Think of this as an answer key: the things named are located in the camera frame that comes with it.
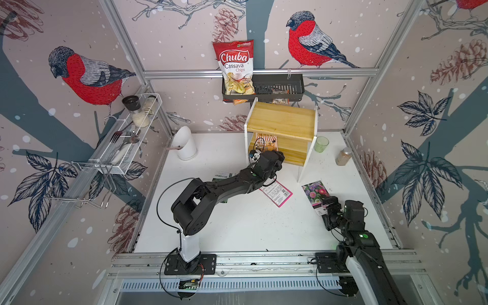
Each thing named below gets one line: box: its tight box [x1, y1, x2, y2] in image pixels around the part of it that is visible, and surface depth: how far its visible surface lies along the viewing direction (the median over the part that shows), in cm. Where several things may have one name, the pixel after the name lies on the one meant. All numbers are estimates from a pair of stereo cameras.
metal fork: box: [109, 120, 135, 143], surface depth 72 cm
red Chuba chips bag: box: [212, 39, 256, 95], surface depth 85 cm
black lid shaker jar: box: [122, 95, 150, 128], surface depth 77 cm
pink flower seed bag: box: [259, 179, 294, 208], surface depth 95 cm
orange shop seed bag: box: [254, 132, 279, 154], surface depth 96 cm
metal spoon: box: [119, 134, 141, 144], surface depth 73 cm
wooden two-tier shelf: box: [244, 96, 319, 183], surface depth 82 cm
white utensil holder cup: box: [170, 125, 197, 161], surface depth 106 cm
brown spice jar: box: [335, 146, 353, 166], surface depth 103 cm
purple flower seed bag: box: [300, 179, 330, 217], surface depth 97 cm
